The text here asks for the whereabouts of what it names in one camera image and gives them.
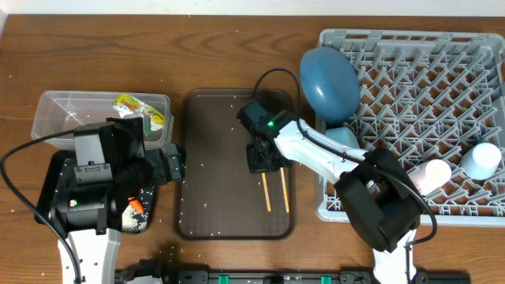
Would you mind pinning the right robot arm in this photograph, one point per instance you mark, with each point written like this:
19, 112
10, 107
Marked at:
382, 203

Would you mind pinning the orange carrot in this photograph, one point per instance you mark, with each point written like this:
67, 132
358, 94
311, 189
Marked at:
136, 205

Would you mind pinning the pink plastic cup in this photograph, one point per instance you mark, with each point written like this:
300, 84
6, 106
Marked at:
430, 176

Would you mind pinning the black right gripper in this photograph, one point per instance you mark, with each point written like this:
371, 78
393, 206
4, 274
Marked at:
256, 165

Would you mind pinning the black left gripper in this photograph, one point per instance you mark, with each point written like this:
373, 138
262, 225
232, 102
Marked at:
173, 166

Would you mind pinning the wooden chopstick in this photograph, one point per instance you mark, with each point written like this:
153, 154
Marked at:
266, 192
284, 190

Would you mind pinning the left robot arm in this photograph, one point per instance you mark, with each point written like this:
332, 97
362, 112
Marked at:
87, 190

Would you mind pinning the black waste tray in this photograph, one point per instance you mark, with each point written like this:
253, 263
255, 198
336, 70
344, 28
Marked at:
60, 161

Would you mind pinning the yellow foil snack wrapper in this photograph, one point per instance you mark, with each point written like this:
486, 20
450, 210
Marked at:
125, 104

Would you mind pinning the dark blue plate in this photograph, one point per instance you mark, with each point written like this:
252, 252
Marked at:
330, 84

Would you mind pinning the grey plastic dishwasher rack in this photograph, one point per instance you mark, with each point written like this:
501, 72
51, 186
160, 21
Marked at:
432, 95

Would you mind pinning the white rice pile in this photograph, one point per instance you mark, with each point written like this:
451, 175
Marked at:
134, 222

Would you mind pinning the small light blue bowl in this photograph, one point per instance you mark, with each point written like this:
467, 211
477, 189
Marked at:
344, 136

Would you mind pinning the light blue plastic cup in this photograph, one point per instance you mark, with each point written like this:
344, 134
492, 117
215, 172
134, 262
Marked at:
481, 162

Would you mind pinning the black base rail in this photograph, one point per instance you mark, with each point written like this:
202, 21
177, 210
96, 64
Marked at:
276, 278

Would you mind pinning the dark brown serving tray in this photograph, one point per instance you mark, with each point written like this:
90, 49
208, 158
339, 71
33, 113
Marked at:
219, 199

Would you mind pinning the clear plastic bin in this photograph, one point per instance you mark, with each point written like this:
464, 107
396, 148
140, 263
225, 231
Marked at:
59, 111

